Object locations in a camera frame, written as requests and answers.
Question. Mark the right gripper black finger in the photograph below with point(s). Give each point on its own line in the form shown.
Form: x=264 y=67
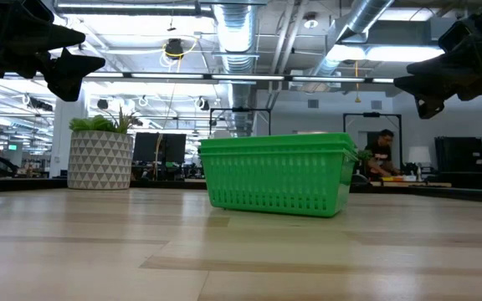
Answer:
x=427 y=94
x=442 y=67

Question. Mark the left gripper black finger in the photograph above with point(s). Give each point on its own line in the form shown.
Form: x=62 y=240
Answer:
x=71 y=73
x=54 y=38

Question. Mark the black equipment rack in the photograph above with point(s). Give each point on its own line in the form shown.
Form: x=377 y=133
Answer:
x=460 y=154

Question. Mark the person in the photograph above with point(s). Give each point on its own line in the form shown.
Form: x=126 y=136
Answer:
x=381 y=155

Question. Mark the succulent in triangle-patterned pot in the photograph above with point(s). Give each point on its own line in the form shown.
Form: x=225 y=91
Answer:
x=98 y=159

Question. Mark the black monitor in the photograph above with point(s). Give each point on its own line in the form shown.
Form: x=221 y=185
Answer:
x=145 y=147
x=175 y=148

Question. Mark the white ceiling detector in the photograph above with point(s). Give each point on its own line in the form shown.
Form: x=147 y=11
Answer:
x=310 y=21

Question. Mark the black overhead rig frame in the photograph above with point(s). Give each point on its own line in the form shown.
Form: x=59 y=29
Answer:
x=241 y=109
x=370 y=114

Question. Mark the silver slanted ceiling duct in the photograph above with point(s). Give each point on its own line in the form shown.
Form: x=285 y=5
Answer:
x=362 y=16

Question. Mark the silver round ceiling duct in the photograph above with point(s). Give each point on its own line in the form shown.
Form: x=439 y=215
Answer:
x=237 y=37

